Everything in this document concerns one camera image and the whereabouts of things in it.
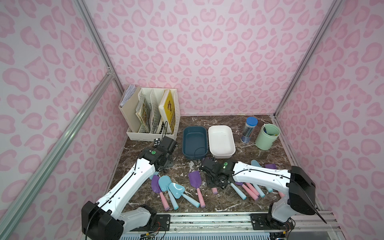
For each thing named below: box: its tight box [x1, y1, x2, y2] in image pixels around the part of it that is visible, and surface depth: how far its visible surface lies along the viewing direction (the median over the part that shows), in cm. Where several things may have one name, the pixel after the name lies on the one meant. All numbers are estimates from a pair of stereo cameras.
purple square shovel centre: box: [188, 171, 206, 208], surface depth 87 cm
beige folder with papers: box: [118, 84, 142, 133], surface depth 93 cm
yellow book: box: [158, 89, 176, 134], surface depth 97 cm
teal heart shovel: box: [168, 182, 200, 208], surface depth 84 cm
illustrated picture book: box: [135, 97, 151, 133], surface depth 102 cm
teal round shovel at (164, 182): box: [158, 175, 179, 210], surface depth 86 cm
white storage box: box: [208, 125, 236, 159], surface depth 106 cm
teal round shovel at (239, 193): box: [230, 182, 248, 200], surface depth 83 cm
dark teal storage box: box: [182, 126, 208, 160], surface depth 106 cm
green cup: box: [255, 123, 281, 151], surface depth 97 cm
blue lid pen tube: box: [240, 116, 258, 144], surface depth 95 cm
